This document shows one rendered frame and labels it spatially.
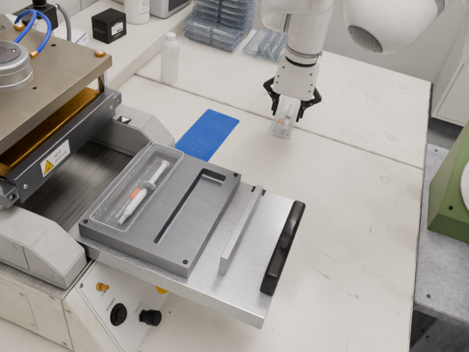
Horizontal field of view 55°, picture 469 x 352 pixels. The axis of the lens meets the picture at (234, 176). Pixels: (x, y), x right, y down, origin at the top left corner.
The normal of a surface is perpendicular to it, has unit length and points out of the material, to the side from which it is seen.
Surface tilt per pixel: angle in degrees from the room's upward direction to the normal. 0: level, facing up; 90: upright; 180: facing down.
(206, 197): 0
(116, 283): 65
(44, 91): 0
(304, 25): 90
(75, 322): 90
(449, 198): 45
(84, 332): 90
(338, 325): 0
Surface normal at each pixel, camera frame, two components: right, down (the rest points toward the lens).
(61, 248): 0.70, -0.33
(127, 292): 0.90, 0.00
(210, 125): 0.13, -0.72
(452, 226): -0.35, 0.61
